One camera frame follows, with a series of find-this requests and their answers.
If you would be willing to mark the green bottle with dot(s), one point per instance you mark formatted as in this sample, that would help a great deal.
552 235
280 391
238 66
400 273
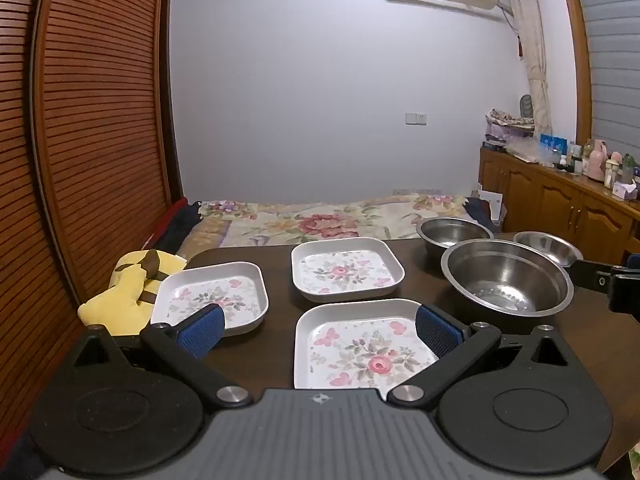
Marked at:
587 155

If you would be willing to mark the small green plant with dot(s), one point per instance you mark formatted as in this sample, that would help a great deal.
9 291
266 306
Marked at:
628 167

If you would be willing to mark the floral bed blanket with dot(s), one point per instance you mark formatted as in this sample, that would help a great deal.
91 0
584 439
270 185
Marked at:
320 222

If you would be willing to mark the white decorated jar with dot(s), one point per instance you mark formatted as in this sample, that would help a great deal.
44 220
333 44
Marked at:
611 174

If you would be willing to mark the wall socket strip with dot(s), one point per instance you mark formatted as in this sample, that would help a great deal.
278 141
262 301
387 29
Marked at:
422 191

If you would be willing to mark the pink thermos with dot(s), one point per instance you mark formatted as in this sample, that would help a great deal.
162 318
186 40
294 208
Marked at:
598 162

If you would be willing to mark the square floral plate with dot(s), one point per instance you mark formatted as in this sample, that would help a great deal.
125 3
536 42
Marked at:
345 270
360 355
200 290

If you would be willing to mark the cream curtain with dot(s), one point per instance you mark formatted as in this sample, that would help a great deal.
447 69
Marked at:
532 50

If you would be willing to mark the blue box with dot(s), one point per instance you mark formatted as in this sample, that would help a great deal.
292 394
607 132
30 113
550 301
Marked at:
552 142

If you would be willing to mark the deep steel bowl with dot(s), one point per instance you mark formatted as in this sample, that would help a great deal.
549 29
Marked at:
450 237

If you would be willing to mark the clear plastic bag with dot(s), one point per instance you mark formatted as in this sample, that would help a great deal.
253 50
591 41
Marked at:
525 151

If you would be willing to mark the large steel bowl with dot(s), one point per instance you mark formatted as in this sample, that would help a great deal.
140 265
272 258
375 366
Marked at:
505 280

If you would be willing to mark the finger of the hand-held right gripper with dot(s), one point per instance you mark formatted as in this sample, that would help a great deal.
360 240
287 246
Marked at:
590 272
634 261

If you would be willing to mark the red curtain tassel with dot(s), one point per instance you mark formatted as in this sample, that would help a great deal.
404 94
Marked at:
520 46

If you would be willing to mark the white wall switch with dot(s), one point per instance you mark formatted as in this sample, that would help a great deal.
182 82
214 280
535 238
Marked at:
416 118

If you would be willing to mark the grey round fan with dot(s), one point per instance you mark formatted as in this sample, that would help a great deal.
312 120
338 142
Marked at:
526 105

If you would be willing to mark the wooden louvered wardrobe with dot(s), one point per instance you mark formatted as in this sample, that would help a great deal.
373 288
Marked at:
90 110

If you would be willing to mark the yellow plush toy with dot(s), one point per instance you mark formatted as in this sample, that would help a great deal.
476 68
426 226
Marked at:
115 305

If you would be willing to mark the wooden cabinet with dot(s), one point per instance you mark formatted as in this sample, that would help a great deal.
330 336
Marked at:
560 205

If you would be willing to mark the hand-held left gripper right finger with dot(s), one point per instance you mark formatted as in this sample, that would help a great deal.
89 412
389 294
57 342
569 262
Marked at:
437 332

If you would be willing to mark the pile of folded fabric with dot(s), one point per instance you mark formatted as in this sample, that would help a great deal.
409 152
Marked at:
507 127

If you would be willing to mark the white tissue box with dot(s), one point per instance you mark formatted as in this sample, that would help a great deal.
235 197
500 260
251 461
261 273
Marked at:
625 191

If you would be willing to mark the white paper bag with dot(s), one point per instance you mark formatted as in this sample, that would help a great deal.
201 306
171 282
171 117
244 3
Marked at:
492 205

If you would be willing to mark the wooden window frame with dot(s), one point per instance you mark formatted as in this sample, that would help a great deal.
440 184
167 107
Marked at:
575 50

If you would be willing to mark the small steel bowl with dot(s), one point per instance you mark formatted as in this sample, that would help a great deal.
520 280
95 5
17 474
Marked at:
547 247

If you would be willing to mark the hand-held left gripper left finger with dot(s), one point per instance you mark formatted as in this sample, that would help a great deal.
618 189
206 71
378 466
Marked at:
202 332

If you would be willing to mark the red cloth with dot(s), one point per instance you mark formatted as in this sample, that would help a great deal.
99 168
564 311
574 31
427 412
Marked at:
162 220

